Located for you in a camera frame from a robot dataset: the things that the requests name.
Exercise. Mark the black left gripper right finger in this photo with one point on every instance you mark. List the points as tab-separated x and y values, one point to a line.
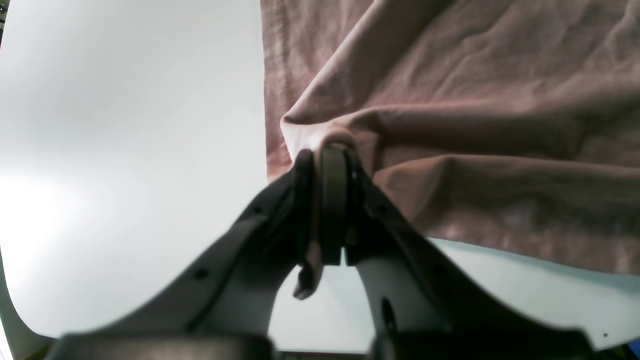
423	305

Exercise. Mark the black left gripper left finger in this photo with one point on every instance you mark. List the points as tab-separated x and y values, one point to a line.
220	307

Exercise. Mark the dusty pink T-shirt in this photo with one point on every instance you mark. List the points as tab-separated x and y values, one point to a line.
507	124

